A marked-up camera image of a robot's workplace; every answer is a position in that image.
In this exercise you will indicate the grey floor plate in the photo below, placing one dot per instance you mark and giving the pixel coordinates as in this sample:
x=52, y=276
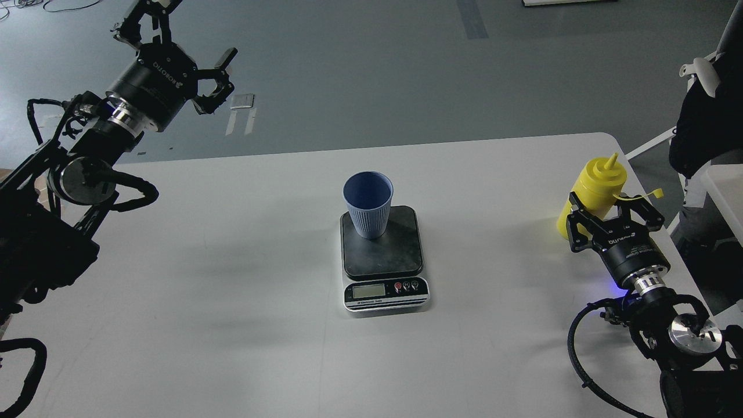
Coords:
x=241, y=101

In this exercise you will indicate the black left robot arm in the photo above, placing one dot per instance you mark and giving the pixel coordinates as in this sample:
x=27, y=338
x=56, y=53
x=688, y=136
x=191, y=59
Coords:
x=53, y=203

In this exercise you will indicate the person in black clothing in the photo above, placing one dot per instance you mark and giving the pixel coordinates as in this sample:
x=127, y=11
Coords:
x=708, y=133

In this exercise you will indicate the white chair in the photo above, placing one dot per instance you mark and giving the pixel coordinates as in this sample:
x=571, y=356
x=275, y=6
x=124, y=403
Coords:
x=701, y=71

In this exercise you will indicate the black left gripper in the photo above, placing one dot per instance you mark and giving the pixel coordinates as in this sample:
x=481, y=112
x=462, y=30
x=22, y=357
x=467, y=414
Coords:
x=154, y=87

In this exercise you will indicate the blue ribbed cup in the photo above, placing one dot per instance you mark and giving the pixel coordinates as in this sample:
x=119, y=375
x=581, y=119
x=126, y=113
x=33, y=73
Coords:
x=368, y=197

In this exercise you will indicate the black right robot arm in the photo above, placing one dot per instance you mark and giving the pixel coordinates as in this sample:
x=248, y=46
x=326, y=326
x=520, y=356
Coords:
x=699, y=363

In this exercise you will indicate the digital kitchen scale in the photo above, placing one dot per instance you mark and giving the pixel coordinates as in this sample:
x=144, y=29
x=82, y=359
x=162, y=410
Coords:
x=384, y=274

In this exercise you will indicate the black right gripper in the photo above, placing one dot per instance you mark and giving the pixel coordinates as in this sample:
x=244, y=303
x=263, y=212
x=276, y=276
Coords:
x=627, y=253

